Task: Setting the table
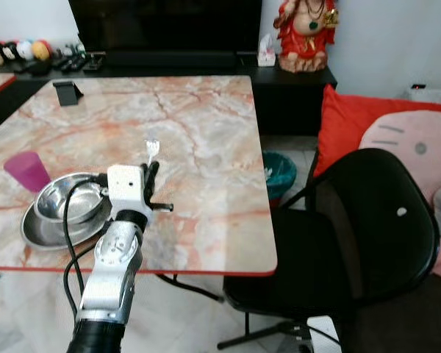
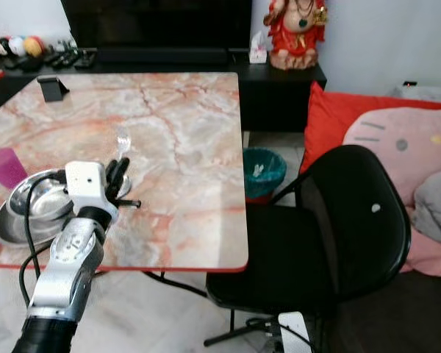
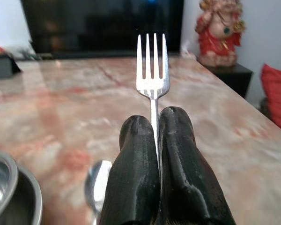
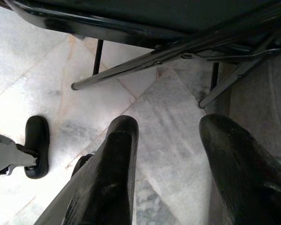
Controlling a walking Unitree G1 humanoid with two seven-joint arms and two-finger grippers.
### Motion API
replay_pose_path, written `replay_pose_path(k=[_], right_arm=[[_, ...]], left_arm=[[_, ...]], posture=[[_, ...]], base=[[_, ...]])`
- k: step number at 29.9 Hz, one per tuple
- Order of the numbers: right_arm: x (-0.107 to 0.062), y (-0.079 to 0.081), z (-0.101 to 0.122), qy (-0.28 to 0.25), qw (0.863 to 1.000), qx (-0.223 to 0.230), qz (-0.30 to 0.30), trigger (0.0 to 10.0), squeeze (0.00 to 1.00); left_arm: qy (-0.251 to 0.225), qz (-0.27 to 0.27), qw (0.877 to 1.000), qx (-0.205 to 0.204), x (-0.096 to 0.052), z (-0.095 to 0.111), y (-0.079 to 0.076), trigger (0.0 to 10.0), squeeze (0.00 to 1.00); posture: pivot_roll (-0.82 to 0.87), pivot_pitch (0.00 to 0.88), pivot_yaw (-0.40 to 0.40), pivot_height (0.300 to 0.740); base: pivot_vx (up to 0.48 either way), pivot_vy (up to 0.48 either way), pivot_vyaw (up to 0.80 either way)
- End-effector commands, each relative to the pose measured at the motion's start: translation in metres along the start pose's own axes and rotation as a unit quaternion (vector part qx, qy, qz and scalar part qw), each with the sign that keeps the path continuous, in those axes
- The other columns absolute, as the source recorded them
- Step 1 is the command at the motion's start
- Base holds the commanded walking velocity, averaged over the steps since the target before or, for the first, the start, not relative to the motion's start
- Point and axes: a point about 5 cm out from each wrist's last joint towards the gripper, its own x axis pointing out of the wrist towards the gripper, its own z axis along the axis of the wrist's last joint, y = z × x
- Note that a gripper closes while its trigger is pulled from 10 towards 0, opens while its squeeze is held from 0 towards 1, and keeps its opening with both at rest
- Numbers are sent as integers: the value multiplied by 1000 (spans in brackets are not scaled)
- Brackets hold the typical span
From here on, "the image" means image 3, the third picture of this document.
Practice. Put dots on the silver steel spoon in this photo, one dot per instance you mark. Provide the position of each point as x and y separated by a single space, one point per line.
97 182

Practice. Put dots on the black television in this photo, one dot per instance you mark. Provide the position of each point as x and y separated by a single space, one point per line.
96 25

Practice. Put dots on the red cushion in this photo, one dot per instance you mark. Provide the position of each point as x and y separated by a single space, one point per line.
277 96

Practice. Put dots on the red and pink Ganesha statue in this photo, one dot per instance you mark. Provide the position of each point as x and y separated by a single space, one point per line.
219 35

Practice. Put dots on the small steel bowl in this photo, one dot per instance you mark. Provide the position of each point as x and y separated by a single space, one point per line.
1 180

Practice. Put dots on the steel plate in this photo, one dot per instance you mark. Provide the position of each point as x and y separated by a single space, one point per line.
25 201

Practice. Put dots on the silver steel fork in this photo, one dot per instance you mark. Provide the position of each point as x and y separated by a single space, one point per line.
152 85

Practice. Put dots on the black box holder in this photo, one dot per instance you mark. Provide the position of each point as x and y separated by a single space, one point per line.
2 66

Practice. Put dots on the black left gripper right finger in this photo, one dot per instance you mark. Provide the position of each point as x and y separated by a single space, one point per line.
185 178

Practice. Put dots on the black side table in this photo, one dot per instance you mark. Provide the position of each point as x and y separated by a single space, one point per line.
234 76

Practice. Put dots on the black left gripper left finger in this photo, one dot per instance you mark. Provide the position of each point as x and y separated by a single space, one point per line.
135 178

